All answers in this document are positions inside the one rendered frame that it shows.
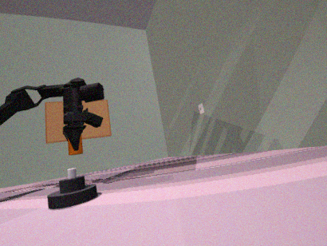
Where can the orange tapered knob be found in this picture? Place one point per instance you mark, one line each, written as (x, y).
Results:
(71, 151)

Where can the black round pedestal with silver shaft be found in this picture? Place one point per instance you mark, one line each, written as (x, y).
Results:
(73, 191)

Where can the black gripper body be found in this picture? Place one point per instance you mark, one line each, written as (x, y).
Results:
(73, 114)

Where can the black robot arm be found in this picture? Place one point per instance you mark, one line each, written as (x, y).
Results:
(74, 90)

